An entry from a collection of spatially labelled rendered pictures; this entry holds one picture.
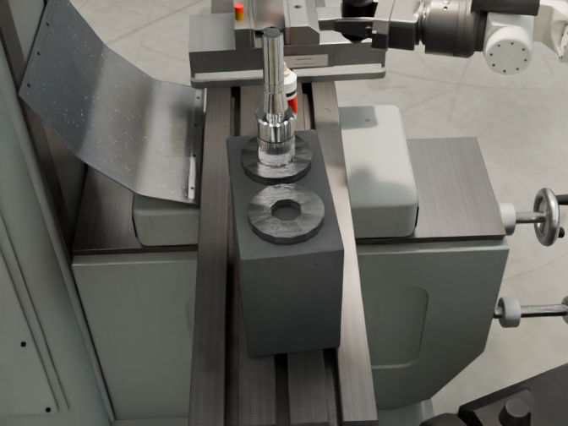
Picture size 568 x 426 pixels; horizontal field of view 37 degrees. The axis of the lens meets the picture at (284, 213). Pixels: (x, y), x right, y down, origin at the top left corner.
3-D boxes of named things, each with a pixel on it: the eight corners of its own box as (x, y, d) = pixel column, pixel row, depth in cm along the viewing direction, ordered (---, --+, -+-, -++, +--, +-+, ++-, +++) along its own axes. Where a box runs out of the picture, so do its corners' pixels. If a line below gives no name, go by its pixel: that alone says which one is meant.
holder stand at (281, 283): (316, 226, 123) (317, 119, 109) (341, 347, 108) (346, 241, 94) (234, 235, 122) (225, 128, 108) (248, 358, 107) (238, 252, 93)
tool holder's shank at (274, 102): (264, 122, 99) (259, 41, 91) (259, 106, 101) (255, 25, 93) (290, 119, 99) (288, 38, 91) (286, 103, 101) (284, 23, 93)
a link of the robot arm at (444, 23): (385, -29, 129) (463, -22, 127) (381, 25, 136) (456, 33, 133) (372, 14, 120) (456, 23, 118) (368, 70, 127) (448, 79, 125)
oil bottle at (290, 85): (296, 109, 143) (296, 55, 136) (297, 123, 141) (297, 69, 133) (272, 110, 143) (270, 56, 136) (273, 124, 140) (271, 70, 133)
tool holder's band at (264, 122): (258, 133, 99) (258, 127, 98) (253, 109, 102) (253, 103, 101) (297, 128, 99) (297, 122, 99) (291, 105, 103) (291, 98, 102)
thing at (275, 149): (260, 168, 103) (258, 133, 99) (254, 144, 106) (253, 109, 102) (297, 164, 103) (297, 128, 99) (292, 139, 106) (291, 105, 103)
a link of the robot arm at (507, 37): (454, 35, 132) (528, 42, 130) (447, 75, 125) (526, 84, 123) (463, -31, 124) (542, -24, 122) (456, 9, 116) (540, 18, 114)
